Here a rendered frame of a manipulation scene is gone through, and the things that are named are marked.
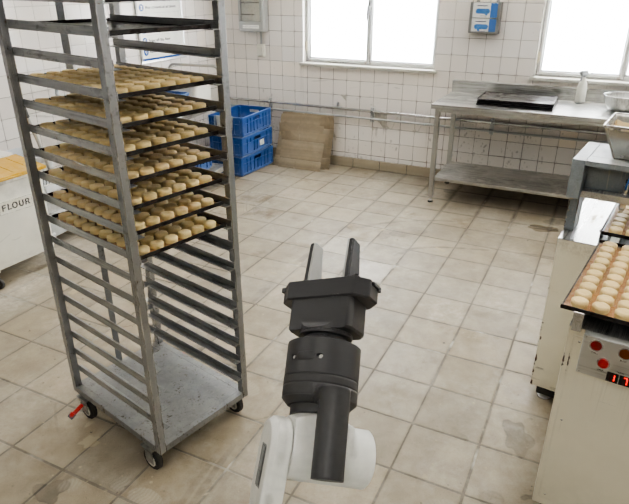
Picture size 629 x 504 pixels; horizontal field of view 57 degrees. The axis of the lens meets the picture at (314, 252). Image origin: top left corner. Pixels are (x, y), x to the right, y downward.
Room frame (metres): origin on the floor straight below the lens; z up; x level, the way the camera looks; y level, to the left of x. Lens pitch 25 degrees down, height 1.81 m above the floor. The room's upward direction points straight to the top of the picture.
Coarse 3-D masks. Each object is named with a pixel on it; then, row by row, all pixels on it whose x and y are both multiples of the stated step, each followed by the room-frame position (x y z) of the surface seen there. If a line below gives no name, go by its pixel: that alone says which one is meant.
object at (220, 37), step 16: (224, 16) 2.10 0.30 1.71; (224, 32) 2.10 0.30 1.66; (224, 48) 2.10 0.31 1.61; (224, 64) 2.09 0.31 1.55; (224, 80) 2.09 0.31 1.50; (224, 96) 2.09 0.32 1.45; (224, 112) 2.09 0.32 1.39; (224, 144) 2.09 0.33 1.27; (240, 272) 2.11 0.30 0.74; (240, 288) 2.10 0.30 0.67; (240, 304) 2.10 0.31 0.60; (240, 320) 2.09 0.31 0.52; (240, 336) 2.09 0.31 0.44; (240, 352) 2.09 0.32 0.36; (240, 368) 2.09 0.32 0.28; (240, 384) 2.09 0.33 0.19
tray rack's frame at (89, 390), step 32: (0, 0) 2.14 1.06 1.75; (0, 32) 2.12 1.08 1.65; (32, 160) 2.14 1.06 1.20; (32, 192) 2.14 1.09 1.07; (64, 320) 2.13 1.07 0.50; (160, 352) 2.40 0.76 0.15; (96, 384) 2.15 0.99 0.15; (160, 384) 2.15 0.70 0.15; (192, 384) 2.15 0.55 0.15; (224, 384) 2.15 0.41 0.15; (128, 416) 1.93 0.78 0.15; (192, 416) 1.93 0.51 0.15
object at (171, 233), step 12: (60, 216) 2.15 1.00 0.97; (72, 216) 2.14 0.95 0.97; (192, 216) 2.14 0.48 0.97; (84, 228) 2.04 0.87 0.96; (96, 228) 2.02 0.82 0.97; (108, 228) 2.05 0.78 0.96; (156, 228) 2.02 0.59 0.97; (168, 228) 2.02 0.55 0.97; (180, 228) 2.02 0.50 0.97; (192, 228) 2.02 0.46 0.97; (204, 228) 2.06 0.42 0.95; (108, 240) 1.93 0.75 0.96; (120, 240) 1.91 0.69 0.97; (144, 240) 1.91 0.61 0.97; (156, 240) 1.91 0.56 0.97; (168, 240) 1.91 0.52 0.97; (180, 240) 1.95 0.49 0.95; (144, 252) 1.82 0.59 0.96
